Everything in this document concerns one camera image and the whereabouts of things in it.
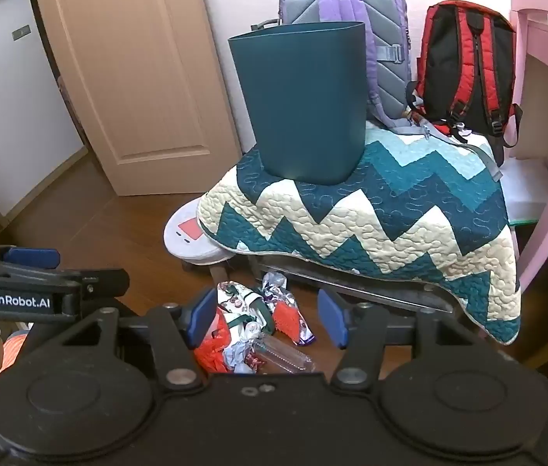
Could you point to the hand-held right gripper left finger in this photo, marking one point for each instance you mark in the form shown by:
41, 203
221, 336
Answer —
203, 313

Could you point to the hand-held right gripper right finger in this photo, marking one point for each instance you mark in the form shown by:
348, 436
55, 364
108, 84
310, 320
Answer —
330, 318

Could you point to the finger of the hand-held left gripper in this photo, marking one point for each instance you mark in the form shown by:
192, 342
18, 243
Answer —
31, 256

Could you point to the red plastic wrapper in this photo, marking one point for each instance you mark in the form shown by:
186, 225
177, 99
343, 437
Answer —
208, 349

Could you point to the christmas print plastic bag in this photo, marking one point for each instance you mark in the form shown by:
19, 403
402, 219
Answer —
240, 303

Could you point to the orange mesh bag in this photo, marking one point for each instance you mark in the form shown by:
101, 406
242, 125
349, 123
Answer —
286, 318

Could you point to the grey paper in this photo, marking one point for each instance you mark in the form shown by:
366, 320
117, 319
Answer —
237, 357

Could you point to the clear plastic bottle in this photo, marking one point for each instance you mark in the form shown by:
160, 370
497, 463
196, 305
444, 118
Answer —
283, 354

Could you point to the teal plastic bin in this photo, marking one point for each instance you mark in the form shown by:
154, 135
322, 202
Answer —
303, 107

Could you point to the orange striped cloth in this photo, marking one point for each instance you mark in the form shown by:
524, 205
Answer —
7, 352

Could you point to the zigzag quilted blanket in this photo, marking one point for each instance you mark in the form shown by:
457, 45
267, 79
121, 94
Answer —
376, 213

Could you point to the white wardrobe door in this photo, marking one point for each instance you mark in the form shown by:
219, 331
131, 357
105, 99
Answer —
12, 131

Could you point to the beige wooden door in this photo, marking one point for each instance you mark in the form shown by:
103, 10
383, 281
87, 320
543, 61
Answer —
133, 82

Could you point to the white board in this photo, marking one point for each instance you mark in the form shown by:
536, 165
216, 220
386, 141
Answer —
526, 189

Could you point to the red black backpack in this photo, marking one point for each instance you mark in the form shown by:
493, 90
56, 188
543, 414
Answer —
444, 58

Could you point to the purple grey backpack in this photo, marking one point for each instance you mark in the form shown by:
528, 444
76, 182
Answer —
385, 24

